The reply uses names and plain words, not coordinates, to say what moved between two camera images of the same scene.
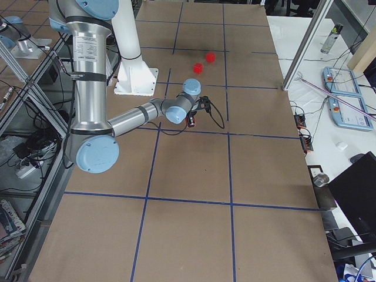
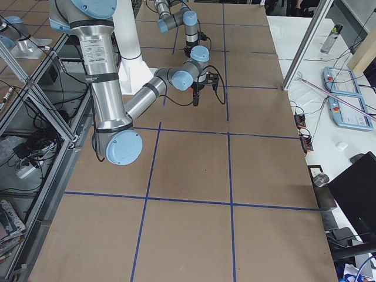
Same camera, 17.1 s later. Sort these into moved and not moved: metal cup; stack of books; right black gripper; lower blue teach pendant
Moved: right black gripper
Not moved: lower blue teach pendant; stack of books; metal cup
